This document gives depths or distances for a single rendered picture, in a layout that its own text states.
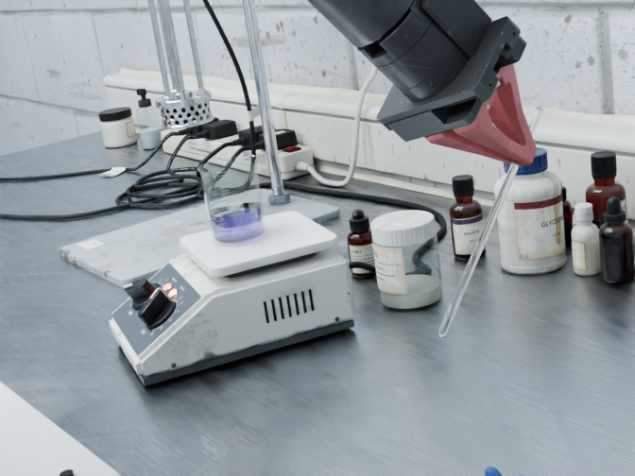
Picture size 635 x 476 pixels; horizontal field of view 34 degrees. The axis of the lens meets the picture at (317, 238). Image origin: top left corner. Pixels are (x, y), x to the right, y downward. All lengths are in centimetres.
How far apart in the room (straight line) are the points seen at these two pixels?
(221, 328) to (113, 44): 136
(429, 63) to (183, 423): 34
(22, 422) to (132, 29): 143
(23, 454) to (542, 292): 50
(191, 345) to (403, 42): 34
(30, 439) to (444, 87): 35
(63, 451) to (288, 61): 104
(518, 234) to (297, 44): 68
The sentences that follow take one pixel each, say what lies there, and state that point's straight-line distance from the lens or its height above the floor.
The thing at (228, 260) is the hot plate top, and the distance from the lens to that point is 90.
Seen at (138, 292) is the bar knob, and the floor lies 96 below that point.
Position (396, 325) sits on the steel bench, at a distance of 94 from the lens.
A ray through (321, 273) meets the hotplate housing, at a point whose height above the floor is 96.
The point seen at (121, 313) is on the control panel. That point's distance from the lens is 99.
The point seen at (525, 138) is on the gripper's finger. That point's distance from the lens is 76.
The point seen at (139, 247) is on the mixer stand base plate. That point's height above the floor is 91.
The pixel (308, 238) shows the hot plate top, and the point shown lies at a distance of 92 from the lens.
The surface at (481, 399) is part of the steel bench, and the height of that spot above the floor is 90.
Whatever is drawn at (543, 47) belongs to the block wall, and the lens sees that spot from 121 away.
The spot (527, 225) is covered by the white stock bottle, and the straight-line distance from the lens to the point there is 101.
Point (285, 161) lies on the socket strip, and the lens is 150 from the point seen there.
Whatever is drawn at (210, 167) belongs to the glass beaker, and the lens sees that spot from 96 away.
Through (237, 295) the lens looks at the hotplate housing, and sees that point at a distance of 89.
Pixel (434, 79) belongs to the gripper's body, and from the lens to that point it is 70.
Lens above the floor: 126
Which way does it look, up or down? 17 degrees down
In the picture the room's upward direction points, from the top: 8 degrees counter-clockwise
